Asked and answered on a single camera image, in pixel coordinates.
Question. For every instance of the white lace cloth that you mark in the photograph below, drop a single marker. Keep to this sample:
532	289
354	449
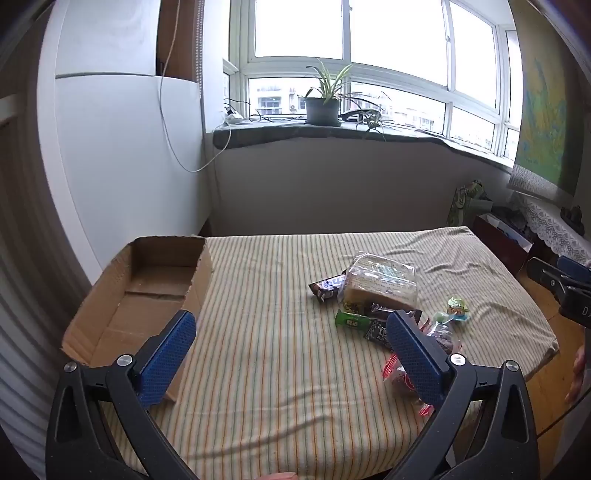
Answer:
549	221

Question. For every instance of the grey windowsill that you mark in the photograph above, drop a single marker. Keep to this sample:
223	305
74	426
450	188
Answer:
286	134

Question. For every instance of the dark red box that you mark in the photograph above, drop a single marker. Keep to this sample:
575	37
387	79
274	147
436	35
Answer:
498	240

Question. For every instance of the white wardrobe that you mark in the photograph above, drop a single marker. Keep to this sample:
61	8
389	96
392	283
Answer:
115	161

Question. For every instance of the dark figurine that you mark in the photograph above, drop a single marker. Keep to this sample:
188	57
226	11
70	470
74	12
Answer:
571	216

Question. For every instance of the wall map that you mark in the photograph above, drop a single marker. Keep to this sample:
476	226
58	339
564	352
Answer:
545	115

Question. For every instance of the striped cloth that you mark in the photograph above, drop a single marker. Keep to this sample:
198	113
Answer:
277	346

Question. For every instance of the potted spider plant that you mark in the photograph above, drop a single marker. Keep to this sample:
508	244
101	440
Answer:
322	110

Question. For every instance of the person's right hand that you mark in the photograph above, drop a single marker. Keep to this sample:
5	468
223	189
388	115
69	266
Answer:
579	374

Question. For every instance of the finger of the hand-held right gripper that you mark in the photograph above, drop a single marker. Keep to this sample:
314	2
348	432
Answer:
572	265
545	277

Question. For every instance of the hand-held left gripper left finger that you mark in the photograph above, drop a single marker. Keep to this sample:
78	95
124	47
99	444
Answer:
168	355

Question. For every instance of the white framed window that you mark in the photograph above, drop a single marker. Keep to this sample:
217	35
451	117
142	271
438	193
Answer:
300	27

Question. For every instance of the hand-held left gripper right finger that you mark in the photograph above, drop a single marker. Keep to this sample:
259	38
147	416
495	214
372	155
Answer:
413	355

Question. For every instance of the clear bag of sliced bread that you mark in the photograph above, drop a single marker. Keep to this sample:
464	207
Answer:
378	281

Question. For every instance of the small spider plant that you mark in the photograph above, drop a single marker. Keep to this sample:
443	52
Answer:
371	119

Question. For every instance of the green patterned bag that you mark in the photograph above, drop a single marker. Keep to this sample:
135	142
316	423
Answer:
461	203

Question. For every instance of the black snack packet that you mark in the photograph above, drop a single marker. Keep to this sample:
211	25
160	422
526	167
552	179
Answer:
376	331

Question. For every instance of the red snack packet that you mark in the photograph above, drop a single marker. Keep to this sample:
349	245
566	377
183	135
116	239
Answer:
392	369

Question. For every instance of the green snack packet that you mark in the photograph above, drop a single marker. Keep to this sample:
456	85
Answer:
351	319

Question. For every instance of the clear packet of dark snack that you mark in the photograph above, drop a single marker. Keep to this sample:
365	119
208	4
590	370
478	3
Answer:
441	339

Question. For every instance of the small green candy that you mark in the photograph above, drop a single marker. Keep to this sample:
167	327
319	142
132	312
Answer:
438	317

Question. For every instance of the cardboard box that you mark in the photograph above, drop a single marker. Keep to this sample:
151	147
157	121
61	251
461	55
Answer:
138	295

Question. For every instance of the brown chocolate bar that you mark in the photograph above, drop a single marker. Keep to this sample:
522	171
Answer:
381	311
325	287

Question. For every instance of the white slatted panel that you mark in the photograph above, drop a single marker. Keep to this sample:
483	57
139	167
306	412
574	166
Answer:
27	300

